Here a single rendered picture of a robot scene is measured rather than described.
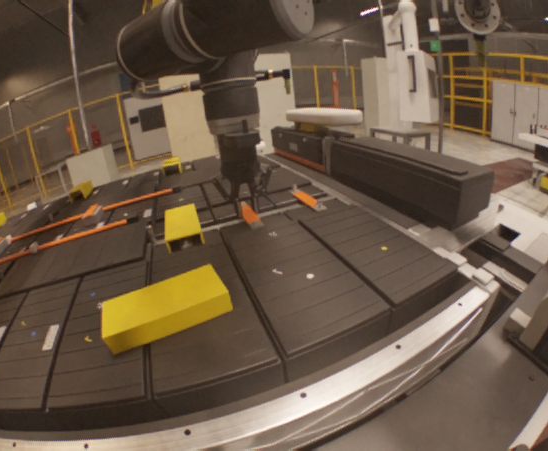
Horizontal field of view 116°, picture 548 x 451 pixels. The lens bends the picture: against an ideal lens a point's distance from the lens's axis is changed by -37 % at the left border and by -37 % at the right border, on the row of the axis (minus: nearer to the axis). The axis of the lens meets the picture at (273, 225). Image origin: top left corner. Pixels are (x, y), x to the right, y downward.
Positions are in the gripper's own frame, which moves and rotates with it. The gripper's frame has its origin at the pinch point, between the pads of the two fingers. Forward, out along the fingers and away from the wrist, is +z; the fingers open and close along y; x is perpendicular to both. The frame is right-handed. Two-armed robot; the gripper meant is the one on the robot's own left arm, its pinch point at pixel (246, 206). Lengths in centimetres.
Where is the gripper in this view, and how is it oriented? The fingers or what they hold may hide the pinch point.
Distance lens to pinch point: 58.8
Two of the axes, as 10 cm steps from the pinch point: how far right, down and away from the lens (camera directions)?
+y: -9.3, 2.5, -2.7
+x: 3.6, 3.9, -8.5
